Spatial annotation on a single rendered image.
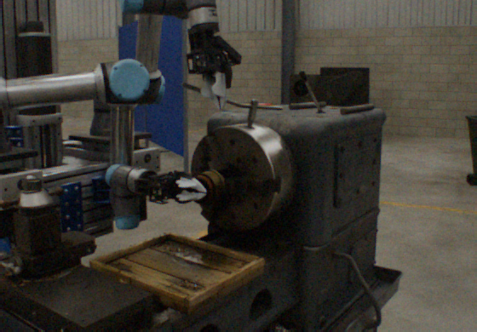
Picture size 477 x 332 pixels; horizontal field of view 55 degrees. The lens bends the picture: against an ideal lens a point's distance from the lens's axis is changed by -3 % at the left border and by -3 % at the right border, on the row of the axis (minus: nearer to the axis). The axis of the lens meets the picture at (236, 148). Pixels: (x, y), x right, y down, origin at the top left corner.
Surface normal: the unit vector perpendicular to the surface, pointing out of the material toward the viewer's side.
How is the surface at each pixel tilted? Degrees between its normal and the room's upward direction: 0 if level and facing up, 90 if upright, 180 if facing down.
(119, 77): 89
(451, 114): 90
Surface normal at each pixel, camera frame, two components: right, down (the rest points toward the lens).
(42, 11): 0.83, 0.09
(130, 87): 0.46, 0.13
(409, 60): -0.44, 0.14
